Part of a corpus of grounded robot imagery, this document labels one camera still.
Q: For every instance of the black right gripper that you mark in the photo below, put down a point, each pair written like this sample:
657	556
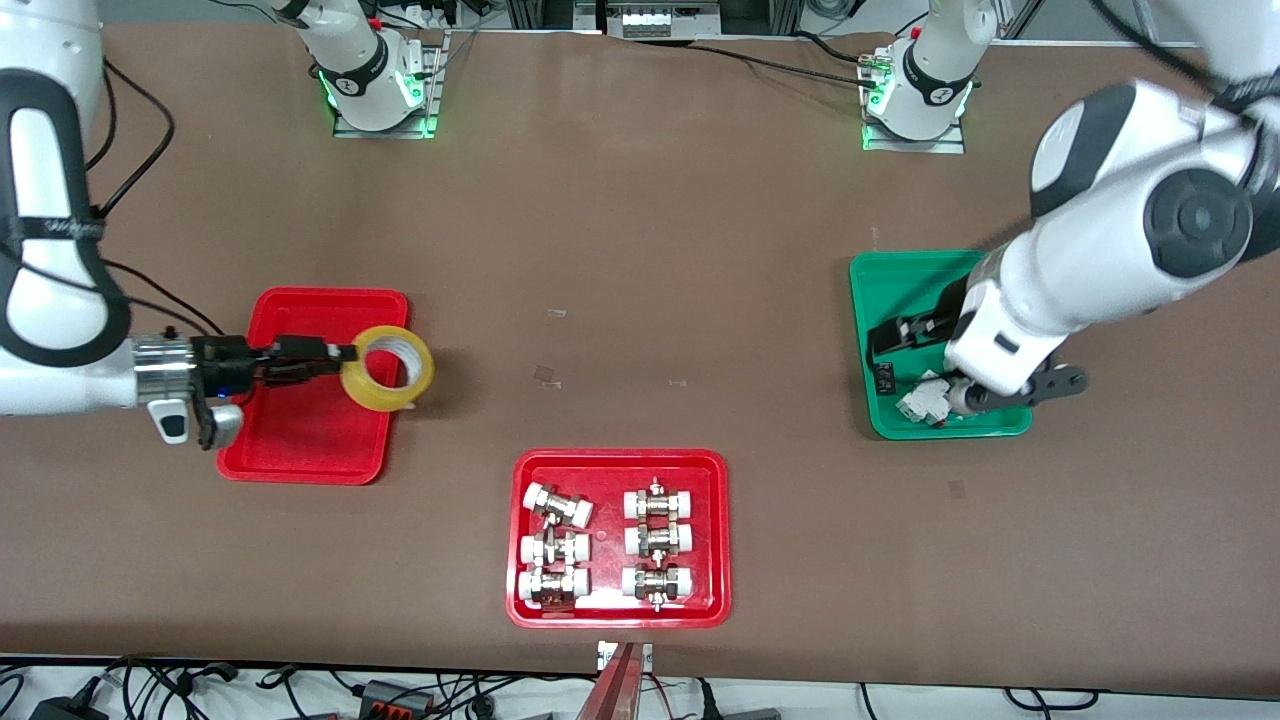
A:
222	356

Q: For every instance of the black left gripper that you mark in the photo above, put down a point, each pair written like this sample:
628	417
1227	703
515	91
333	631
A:
941	323

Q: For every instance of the yellow packing tape roll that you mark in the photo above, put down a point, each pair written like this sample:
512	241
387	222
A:
420	370

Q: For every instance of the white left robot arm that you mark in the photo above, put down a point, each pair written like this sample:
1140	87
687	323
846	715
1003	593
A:
1100	260

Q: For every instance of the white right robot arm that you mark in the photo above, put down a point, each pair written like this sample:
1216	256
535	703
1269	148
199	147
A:
50	390

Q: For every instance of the green plastic tray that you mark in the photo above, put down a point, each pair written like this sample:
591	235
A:
900	285

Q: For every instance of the red plastic tray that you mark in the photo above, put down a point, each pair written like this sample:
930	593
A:
300	440

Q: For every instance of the red valve tray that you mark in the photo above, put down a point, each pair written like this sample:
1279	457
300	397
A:
608	610

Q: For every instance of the small black electrical component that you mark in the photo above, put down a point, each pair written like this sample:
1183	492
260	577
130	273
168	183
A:
884	380

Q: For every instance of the white circuit breaker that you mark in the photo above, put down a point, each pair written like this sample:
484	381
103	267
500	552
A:
922	400

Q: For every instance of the white-capped metal valve fitting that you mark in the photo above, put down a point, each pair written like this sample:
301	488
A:
553	584
657	582
658	540
658	503
553	548
557	505

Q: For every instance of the black orange connector box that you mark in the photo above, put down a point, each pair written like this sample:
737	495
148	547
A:
395	697

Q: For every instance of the white power strip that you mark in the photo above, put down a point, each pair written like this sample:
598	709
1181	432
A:
645	22

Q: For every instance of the black power adapter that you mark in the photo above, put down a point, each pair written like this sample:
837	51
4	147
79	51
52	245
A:
65	708

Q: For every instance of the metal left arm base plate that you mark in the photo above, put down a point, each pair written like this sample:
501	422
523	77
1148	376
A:
950	143

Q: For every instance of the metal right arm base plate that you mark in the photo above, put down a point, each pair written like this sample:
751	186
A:
432	90

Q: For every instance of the silver post bracket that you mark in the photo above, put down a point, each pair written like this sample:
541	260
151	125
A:
645	655

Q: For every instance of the reddish metal camera post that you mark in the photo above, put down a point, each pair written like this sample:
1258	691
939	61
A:
612	690

